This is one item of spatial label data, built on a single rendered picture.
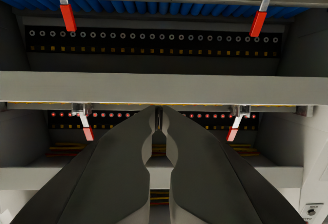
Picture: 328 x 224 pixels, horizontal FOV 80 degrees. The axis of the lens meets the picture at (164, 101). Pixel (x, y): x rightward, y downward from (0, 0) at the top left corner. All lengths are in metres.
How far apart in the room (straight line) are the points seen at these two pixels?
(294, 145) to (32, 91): 0.51
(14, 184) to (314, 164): 0.58
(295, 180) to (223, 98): 0.26
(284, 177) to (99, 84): 0.40
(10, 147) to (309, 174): 0.61
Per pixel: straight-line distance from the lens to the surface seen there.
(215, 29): 0.45
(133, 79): 0.30
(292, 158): 0.54
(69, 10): 0.31
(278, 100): 0.36
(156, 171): 0.41
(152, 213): 0.66
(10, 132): 0.53
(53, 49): 0.48
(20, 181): 0.50
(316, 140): 0.48
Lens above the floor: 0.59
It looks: 27 degrees up
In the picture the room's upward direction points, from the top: 178 degrees counter-clockwise
